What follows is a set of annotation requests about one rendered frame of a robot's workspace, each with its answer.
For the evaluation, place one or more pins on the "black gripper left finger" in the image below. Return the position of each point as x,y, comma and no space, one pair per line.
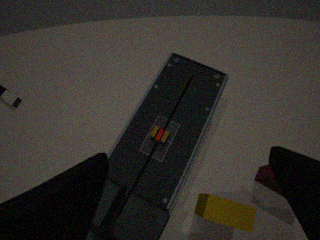
62,208

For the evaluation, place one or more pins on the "olive yellow block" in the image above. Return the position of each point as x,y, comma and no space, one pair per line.
226,212

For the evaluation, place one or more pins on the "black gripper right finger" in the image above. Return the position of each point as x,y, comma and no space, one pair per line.
298,177

